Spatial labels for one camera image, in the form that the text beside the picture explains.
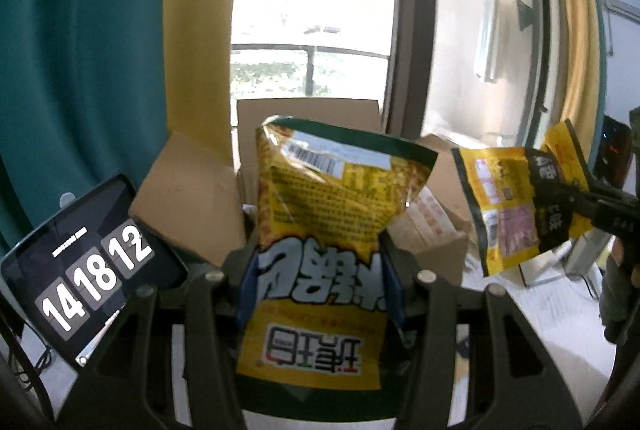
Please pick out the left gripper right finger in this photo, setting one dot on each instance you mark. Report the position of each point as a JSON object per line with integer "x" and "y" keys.
{"x": 513, "y": 381}

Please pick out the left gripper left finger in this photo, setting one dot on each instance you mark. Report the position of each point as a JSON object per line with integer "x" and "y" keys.
{"x": 127, "y": 383}

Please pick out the yellow black snack pouch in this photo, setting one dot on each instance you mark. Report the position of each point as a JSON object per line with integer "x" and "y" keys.
{"x": 516, "y": 217}

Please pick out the yellow noodle snack bag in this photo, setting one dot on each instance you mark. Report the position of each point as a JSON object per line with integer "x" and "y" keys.
{"x": 313, "y": 300}

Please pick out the tablet showing clock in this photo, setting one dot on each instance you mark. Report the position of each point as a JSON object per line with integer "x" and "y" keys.
{"x": 73, "y": 274}

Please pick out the brown cardboard box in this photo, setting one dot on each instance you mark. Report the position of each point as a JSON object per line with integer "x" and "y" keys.
{"x": 193, "y": 199}

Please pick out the teal curtain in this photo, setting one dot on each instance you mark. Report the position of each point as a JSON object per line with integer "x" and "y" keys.
{"x": 82, "y": 99}

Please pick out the yellow curtain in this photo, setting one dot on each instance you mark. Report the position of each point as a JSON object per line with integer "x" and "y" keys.
{"x": 197, "y": 48}

